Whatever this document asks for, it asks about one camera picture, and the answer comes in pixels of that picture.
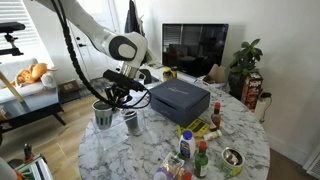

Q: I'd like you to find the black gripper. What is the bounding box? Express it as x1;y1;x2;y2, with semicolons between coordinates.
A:
105;84;132;109

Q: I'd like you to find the striped metal cup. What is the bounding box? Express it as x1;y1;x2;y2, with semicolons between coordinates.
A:
92;100;113;130

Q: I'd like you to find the clear plastic storage container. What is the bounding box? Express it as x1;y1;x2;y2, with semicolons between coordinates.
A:
92;110;146;150

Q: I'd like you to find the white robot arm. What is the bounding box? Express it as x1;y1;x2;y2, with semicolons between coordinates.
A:
35;0;148;109

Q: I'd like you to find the purple lid container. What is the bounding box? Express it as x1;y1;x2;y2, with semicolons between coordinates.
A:
153;167;174;180

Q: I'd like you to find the white door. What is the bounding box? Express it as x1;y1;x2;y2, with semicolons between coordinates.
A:
68;22;118;80

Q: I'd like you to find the cardboard box on floor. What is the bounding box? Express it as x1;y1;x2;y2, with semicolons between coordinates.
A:
58;79;80;93

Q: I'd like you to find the yellow vitamin bottle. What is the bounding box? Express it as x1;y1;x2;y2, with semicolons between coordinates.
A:
163;68;172;81

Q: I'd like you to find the navy blue box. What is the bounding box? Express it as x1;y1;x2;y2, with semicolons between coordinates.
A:
150;79;210;128

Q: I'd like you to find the grey sofa bench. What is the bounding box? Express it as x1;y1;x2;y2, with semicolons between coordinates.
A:
0;58;65;133

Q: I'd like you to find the dark hanging jacket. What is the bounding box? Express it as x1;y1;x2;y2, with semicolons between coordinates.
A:
124;0;145;36

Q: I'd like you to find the clear snack package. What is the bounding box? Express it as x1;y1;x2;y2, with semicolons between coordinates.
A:
160;152;185;175

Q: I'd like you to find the white bottle blue cap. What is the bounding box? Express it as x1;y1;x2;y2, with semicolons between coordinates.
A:
179;130;195;159

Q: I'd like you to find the orange plush toy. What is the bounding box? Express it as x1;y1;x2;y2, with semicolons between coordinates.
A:
10;63;53;86

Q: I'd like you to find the yellow black packet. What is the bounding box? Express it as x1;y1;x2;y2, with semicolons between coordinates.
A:
177;118;210;138

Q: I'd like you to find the black flat screen television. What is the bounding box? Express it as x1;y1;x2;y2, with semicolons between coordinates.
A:
162;23;229;77

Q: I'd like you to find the red capped hot sauce bottle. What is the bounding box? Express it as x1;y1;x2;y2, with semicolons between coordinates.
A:
210;102;221;131

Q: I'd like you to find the brown paper bag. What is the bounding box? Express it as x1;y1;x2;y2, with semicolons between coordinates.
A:
207;64;226;83

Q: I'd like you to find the green bottle red cap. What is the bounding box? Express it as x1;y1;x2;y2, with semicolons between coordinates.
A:
194;141;209;178

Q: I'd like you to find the small white lying bottle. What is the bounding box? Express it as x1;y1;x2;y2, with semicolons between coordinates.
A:
203;130;222;141

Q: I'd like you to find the green potted plant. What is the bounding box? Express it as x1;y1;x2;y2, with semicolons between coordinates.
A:
228;38;263;100

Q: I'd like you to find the orange jenga box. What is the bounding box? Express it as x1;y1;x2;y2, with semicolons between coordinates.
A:
241;72;263;112

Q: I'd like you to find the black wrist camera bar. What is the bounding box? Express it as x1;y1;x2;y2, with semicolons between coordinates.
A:
103;70;145;91

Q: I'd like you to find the black corrugated cable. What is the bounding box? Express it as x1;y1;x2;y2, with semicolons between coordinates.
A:
49;0;152;110

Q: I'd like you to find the black camera stand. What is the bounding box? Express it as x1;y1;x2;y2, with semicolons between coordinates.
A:
0;22;25;56

